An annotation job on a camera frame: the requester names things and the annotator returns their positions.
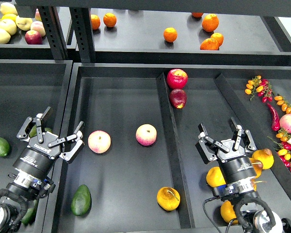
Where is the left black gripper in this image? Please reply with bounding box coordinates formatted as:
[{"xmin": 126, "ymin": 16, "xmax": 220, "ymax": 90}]
[{"xmin": 13, "ymin": 106, "xmax": 84, "ymax": 180}]

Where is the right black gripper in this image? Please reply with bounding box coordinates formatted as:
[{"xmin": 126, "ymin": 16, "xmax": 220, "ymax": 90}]
[{"xmin": 195, "ymin": 117, "xmax": 257, "ymax": 187}]

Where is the dark green avocado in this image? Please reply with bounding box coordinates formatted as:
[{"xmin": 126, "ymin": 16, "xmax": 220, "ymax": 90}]
[{"xmin": 71, "ymin": 184, "xmax": 91, "ymax": 216}]

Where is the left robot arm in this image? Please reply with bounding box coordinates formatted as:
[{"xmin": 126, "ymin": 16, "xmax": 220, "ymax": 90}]
[{"xmin": 0, "ymin": 107, "xmax": 84, "ymax": 233}]

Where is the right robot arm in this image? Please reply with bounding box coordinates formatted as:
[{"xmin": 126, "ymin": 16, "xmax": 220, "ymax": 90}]
[{"xmin": 195, "ymin": 118, "xmax": 291, "ymax": 233}]

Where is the green avocado upper left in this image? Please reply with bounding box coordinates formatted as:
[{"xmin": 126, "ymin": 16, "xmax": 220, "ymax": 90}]
[{"xmin": 29, "ymin": 125, "xmax": 37, "ymax": 138}]

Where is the yellow pear with brown tip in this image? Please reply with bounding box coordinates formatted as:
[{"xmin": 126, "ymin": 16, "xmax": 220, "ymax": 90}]
[{"xmin": 252, "ymin": 149, "xmax": 274, "ymax": 169}]

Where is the yellow pear with stem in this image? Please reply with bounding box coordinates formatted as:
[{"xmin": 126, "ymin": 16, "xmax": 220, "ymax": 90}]
[{"xmin": 250, "ymin": 158, "xmax": 263, "ymax": 178}]

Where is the small yellow pear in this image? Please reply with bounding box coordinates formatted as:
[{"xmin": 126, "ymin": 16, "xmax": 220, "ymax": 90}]
[{"xmin": 251, "ymin": 179, "xmax": 266, "ymax": 191}]

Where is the yellow pear bottom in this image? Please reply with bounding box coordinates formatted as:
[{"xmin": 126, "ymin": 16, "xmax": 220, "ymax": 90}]
[{"xmin": 220, "ymin": 200, "xmax": 238, "ymax": 225}]

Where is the black bin divider right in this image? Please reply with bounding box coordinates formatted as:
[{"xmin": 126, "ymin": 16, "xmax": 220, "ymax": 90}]
[{"xmin": 214, "ymin": 74, "xmax": 291, "ymax": 200}]

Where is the black bin divider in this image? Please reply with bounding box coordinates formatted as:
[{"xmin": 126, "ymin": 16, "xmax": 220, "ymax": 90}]
[
  {"xmin": 156, "ymin": 73, "xmax": 195, "ymax": 229},
  {"xmin": 214, "ymin": 74, "xmax": 291, "ymax": 200}
]

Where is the red chili pepper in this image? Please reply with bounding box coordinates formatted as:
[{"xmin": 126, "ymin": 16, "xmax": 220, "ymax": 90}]
[{"xmin": 267, "ymin": 103, "xmax": 280, "ymax": 131}]

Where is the pink apple left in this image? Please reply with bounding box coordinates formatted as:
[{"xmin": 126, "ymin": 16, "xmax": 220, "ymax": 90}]
[{"xmin": 88, "ymin": 130, "xmax": 111, "ymax": 154}]

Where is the pink apple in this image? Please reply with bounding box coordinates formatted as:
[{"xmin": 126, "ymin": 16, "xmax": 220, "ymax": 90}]
[
  {"xmin": 135, "ymin": 124, "xmax": 157, "ymax": 146},
  {"xmin": 88, "ymin": 130, "xmax": 111, "ymax": 154}
]

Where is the black left display bin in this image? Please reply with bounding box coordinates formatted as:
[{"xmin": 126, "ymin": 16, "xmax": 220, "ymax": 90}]
[{"xmin": 0, "ymin": 59, "xmax": 73, "ymax": 233}]

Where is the black display bin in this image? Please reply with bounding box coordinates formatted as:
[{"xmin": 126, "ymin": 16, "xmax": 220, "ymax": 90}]
[
  {"xmin": 44, "ymin": 63, "xmax": 291, "ymax": 233},
  {"xmin": 0, "ymin": 59, "xmax": 73, "ymax": 233}
]

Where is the lower cherry tomato bunch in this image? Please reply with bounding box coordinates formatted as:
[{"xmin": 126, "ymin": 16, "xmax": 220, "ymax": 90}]
[{"xmin": 269, "ymin": 128, "xmax": 291, "ymax": 173}]

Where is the cherry tomato bunch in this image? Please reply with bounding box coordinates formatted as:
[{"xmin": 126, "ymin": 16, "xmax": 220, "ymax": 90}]
[
  {"xmin": 244, "ymin": 75, "xmax": 273, "ymax": 103},
  {"xmin": 269, "ymin": 128, "xmax": 291, "ymax": 173}
]

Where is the upper cherry tomato bunch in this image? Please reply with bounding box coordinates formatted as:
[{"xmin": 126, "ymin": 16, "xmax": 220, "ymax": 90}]
[{"xmin": 244, "ymin": 75, "xmax": 273, "ymax": 103}]

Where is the pink peach right bin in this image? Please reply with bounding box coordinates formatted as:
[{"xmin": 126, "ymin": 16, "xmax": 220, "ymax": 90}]
[{"xmin": 279, "ymin": 114, "xmax": 291, "ymax": 134}]

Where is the dark red apple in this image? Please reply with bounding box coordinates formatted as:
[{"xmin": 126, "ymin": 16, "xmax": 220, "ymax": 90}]
[{"xmin": 169, "ymin": 89, "xmax": 187, "ymax": 109}]

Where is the orange cherry tomato sprig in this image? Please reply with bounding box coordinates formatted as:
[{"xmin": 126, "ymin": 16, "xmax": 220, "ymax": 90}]
[{"xmin": 274, "ymin": 95, "xmax": 291, "ymax": 114}]

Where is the black bin divider left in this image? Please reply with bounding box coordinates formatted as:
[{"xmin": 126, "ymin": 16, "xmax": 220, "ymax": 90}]
[{"xmin": 156, "ymin": 73, "xmax": 195, "ymax": 229}]

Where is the bright red apple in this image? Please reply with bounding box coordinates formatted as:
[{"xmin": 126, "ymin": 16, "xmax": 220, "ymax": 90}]
[{"xmin": 166, "ymin": 68, "xmax": 188, "ymax": 89}]

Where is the pink apple centre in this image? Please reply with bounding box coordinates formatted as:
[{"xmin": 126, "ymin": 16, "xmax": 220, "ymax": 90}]
[{"xmin": 135, "ymin": 124, "xmax": 157, "ymax": 146}]

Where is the black centre display bin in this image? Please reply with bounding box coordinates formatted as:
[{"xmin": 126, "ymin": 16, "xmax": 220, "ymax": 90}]
[{"xmin": 44, "ymin": 63, "xmax": 291, "ymax": 233}]

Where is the black upper left tray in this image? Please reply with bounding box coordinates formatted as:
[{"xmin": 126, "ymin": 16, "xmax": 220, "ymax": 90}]
[{"xmin": 0, "ymin": 1, "xmax": 73, "ymax": 60}]

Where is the orange front right shelf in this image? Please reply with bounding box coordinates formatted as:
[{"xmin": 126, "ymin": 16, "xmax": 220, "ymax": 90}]
[{"xmin": 200, "ymin": 38, "xmax": 219, "ymax": 50}]

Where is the red apple on shelf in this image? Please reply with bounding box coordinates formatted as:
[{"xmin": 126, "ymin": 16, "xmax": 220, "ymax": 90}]
[{"xmin": 25, "ymin": 30, "xmax": 43, "ymax": 45}]

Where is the pale pink peach shelf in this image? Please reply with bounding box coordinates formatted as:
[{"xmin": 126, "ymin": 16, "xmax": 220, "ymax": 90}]
[{"xmin": 31, "ymin": 21, "xmax": 46, "ymax": 37}]

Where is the yellow apple with stem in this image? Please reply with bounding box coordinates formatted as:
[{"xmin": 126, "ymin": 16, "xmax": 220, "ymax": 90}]
[{"xmin": 15, "ymin": 16, "xmax": 33, "ymax": 31}]

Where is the pale yellow apple middle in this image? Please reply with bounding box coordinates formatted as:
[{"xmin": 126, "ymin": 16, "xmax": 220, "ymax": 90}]
[{"xmin": 0, "ymin": 19, "xmax": 17, "ymax": 35}]

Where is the black perforated post left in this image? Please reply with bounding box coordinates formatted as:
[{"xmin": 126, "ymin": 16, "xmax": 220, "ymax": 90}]
[{"xmin": 37, "ymin": 6, "xmax": 68, "ymax": 60}]

